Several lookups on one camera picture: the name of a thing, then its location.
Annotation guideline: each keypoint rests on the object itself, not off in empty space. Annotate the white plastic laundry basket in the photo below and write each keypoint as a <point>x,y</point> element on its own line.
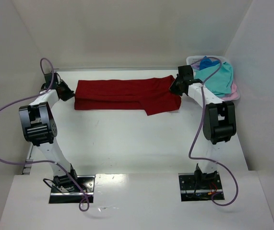
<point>195,59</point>

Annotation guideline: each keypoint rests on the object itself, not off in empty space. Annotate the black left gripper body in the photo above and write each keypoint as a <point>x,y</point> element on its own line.
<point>66,92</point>

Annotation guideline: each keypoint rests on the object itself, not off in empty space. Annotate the blue t shirt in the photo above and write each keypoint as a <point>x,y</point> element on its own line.
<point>208,62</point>

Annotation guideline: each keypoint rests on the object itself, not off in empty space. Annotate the lilac t shirt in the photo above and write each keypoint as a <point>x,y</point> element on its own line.
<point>196,66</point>

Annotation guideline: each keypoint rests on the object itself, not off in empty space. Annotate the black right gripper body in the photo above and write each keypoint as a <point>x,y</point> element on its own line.
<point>177,84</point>

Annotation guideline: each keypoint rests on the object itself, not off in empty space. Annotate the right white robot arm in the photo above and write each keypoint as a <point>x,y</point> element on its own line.
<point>218,121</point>

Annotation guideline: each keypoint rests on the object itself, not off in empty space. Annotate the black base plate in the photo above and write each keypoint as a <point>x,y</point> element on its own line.
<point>191,190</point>
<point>70,195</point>

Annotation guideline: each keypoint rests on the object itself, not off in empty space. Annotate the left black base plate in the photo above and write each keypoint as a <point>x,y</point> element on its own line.
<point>70,195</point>

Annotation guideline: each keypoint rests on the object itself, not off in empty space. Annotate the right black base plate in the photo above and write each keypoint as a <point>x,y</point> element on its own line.
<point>191,190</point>

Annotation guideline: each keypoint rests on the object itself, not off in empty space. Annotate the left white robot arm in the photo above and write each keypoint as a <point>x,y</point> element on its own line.
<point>39,128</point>

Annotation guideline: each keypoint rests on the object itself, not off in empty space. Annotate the teal t shirt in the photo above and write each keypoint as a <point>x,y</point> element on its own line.
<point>220,83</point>

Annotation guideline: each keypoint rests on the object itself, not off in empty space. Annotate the red t shirt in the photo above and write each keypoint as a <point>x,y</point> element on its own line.
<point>151,95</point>

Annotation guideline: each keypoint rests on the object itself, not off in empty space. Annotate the pink t shirt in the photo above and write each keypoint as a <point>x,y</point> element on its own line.
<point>235,95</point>

